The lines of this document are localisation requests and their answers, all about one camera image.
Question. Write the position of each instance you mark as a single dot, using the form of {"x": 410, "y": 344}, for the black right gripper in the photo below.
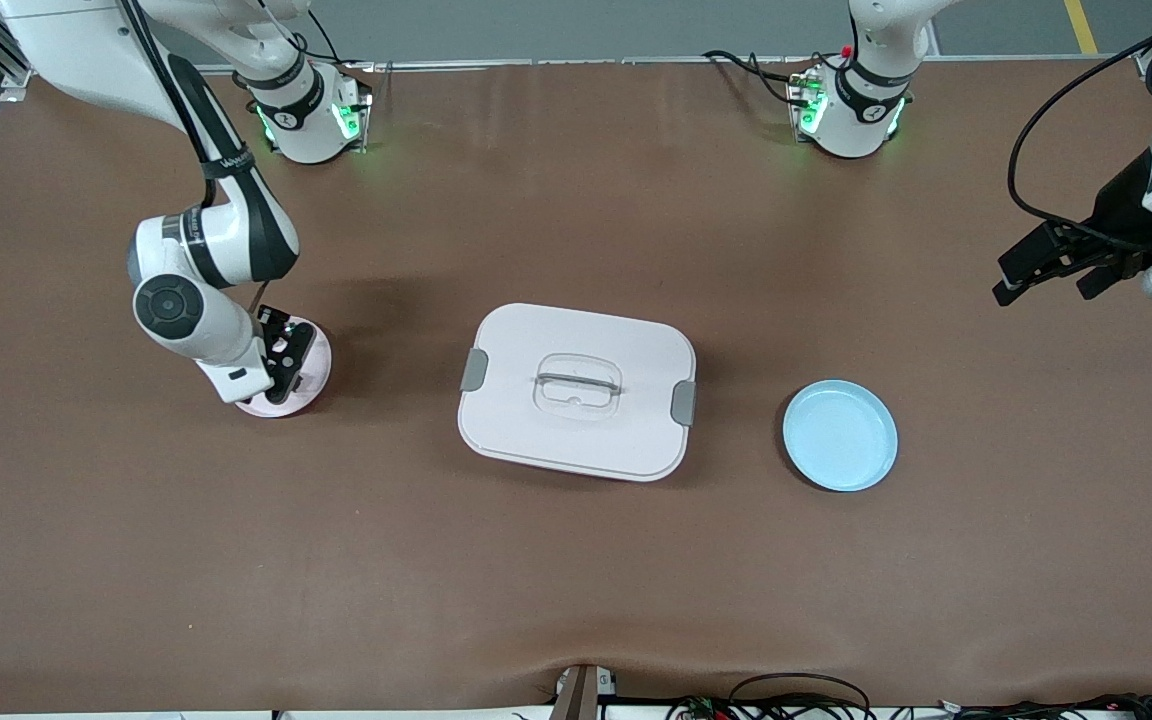
{"x": 277, "y": 331}

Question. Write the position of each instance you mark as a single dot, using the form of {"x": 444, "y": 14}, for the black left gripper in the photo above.
{"x": 1119, "y": 212}

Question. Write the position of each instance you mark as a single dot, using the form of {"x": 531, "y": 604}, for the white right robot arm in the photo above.
{"x": 191, "y": 320}

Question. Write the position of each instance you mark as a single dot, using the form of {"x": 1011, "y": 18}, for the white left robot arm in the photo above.
{"x": 861, "y": 110}

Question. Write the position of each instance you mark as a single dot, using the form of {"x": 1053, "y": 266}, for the pink round plate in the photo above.
{"x": 314, "y": 388}

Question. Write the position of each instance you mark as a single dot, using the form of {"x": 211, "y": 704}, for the grey box latch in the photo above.
{"x": 474, "y": 370}
{"x": 683, "y": 403}

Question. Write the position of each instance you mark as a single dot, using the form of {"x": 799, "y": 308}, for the light blue round plate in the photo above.
{"x": 836, "y": 440}

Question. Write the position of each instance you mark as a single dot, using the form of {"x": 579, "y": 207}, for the white lidded storage box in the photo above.
{"x": 626, "y": 340}

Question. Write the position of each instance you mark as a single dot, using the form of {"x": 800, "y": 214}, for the brown table mat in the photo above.
{"x": 576, "y": 560}

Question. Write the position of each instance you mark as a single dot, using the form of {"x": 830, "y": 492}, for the metal table edge bracket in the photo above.
{"x": 581, "y": 695}

